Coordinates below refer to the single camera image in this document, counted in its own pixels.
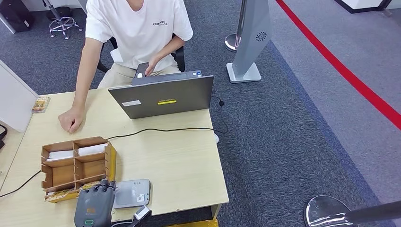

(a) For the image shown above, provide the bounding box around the grey sign stand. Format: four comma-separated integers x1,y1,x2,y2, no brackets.
226,0,272,84

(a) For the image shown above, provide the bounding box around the grey card reader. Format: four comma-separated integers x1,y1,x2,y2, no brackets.
113,179,151,210

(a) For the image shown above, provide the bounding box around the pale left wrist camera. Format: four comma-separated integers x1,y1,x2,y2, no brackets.
133,205,153,221

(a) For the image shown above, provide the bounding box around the black strap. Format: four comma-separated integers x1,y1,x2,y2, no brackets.
0,123,9,150

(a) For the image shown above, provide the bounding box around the black desk cable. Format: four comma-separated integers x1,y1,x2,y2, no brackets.
0,96,229,199

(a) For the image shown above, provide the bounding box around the wooden compartment organiser box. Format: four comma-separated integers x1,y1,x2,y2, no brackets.
41,136,117,204

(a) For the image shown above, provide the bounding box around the person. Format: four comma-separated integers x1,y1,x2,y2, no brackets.
58,0,194,134

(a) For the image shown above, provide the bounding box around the person's left hand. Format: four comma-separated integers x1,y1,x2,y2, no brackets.
144,56,160,77

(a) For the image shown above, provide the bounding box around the black round base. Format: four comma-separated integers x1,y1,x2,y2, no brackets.
47,6,74,21

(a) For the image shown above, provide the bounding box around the yellow floor tape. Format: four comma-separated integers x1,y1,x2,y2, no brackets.
166,219,219,227

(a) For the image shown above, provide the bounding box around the black camera bracket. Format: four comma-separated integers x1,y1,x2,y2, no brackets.
127,216,148,227

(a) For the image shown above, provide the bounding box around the chrome stanchion post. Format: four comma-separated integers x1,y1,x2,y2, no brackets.
224,0,248,52

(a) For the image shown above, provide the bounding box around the black office chair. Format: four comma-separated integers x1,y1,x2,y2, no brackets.
97,33,186,73

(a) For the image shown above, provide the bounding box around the white partition panel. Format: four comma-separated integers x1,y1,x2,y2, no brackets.
0,59,40,133

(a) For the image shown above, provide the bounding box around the black smartphone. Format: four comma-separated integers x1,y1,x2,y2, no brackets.
134,62,150,79

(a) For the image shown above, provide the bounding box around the white rolled towel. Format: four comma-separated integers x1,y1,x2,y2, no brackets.
77,143,108,157
46,150,75,162

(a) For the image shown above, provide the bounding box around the chrome stool base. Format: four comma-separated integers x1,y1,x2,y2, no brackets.
43,0,84,40

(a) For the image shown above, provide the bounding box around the grey laptop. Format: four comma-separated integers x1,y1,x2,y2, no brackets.
108,70,215,120

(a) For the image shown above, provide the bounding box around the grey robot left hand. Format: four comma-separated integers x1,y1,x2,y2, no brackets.
74,179,117,227

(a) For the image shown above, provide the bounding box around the person's right hand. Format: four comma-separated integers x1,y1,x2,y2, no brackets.
58,105,87,134

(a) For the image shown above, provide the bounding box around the white black-edged platform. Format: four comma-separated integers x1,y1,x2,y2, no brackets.
333,0,401,15

